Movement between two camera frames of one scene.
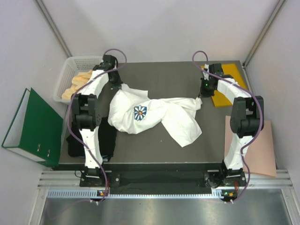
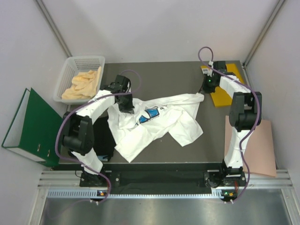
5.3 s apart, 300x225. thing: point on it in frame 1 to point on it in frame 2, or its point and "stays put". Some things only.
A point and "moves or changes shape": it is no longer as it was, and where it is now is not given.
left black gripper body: [115, 81] to [126, 104]
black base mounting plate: [211, 178] stays put
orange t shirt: [78, 81] stays put
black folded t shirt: [107, 136] stays put
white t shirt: [130, 110] moves or changes shape
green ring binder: [35, 129] stays put
